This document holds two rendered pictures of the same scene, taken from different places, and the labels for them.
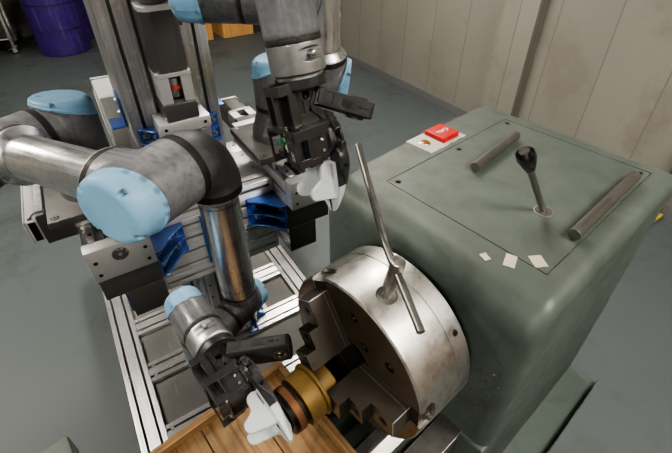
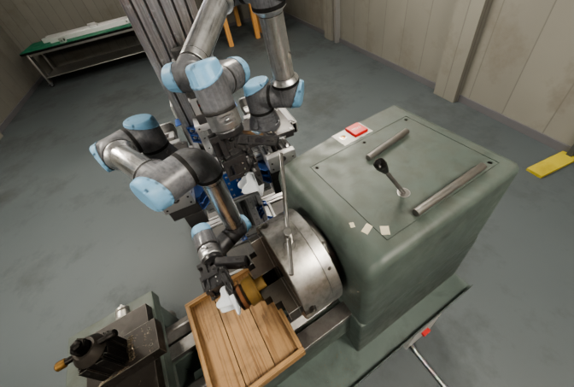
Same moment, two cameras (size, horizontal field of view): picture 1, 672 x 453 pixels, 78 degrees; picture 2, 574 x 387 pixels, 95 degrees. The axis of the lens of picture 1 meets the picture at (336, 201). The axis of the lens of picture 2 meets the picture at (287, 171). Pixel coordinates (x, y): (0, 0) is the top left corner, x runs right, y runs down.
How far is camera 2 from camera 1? 28 cm
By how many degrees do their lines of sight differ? 16
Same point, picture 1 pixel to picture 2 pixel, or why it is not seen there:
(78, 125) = (148, 135)
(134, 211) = (153, 200)
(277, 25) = (205, 107)
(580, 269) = (411, 237)
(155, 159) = (164, 170)
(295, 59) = (218, 124)
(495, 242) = (362, 214)
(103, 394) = (193, 256)
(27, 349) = (159, 230)
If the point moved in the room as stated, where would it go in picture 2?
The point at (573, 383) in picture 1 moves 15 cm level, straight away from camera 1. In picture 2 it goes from (453, 284) to (473, 266)
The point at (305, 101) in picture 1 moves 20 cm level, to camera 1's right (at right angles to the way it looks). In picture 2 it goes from (231, 143) to (314, 142)
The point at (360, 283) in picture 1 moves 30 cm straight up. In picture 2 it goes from (276, 236) to (250, 156)
